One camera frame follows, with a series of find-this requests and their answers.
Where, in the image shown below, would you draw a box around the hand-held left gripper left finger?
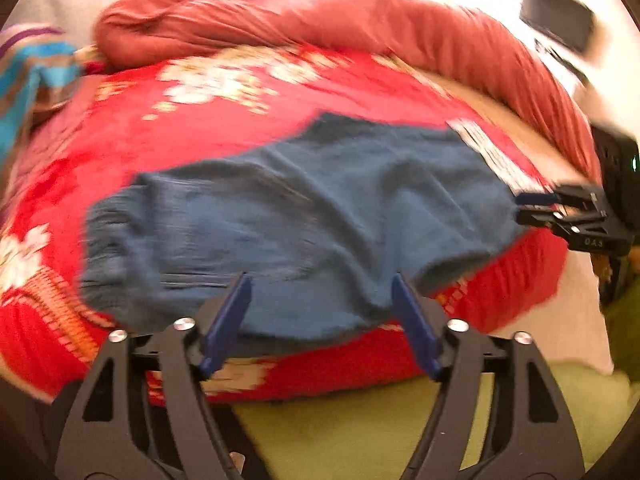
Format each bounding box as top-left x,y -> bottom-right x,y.
54,272 -> 253,480

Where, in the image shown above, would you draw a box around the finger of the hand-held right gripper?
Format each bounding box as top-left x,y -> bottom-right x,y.
515,185 -> 608,213
516,209 -> 613,241

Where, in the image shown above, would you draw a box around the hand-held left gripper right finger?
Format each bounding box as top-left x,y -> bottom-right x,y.
391,272 -> 586,480

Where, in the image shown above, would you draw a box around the blue pants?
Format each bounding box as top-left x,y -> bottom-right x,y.
80,112 -> 548,348

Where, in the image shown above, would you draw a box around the white bed sheet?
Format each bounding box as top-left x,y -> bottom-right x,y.
500,247 -> 616,376

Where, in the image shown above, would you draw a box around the person's green garment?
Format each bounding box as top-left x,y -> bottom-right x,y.
232,360 -> 640,480

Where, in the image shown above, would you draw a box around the black box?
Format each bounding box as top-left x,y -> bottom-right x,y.
519,0 -> 598,56

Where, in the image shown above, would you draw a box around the red floral blanket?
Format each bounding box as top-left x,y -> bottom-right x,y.
0,45 -> 571,406

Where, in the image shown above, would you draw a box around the rust red duvet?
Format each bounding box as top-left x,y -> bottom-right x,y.
92,0 -> 601,181

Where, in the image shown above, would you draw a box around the striped towel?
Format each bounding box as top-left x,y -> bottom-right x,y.
0,25 -> 83,161

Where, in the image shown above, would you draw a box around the grey quilted pillow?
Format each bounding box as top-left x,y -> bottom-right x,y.
0,0 -> 126,46

